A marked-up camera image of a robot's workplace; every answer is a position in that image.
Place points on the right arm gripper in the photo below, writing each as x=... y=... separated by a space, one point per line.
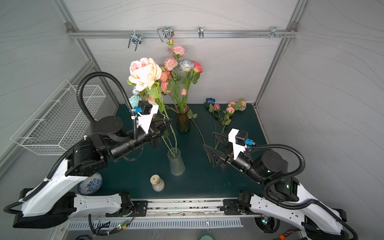
x=226 y=157

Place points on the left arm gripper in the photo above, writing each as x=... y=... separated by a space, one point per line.
x=152 y=135

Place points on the pink ribbed glass vase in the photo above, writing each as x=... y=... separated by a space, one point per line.
x=183 y=121

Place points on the teal white flower spray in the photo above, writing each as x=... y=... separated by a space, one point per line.
x=135 y=98

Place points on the pink bud stem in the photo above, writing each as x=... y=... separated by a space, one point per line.
x=184 y=94

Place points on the clear ribbed glass vase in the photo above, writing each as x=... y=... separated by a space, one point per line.
x=176 y=162

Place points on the pink carnation spray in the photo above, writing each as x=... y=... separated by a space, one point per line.
x=164 y=82

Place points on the large cream rose stem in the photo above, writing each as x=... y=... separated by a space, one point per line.
x=144 y=77

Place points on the white blue rose stem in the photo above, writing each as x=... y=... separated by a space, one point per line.
x=185 y=66

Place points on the tall pink peony stem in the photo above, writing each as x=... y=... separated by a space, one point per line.
x=172 y=69

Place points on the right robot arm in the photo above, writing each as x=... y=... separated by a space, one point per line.
x=284 y=198

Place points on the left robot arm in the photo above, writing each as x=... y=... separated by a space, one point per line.
x=53 y=201

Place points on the small pink rose bunch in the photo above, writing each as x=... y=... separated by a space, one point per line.
x=222 y=117

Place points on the dark blue small flower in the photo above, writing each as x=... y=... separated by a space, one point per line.
x=210 y=101

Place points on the cream capped bottle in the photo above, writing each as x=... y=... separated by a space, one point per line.
x=157 y=183

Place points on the green round lid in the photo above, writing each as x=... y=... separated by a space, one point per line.
x=206 y=236

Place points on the metal u-bolt clamp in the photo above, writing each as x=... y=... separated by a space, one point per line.
x=135 y=40

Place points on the blue white patterned plate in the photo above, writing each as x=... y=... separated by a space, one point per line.
x=90 y=185

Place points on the white vented strip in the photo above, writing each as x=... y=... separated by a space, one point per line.
x=149 y=224

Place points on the aluminium crossbar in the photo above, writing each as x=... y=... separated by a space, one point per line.
x=178 y=34

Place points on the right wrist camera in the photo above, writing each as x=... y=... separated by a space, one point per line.
x=240 y=141

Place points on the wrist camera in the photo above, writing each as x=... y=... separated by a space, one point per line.
x=145 y=111
x=240 y=141

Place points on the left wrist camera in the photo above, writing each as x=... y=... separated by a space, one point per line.
x=145 y=111

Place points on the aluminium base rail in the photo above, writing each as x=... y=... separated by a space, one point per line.
x=189 y=207

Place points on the white wire basket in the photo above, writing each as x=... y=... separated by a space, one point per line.
x=56 y=125

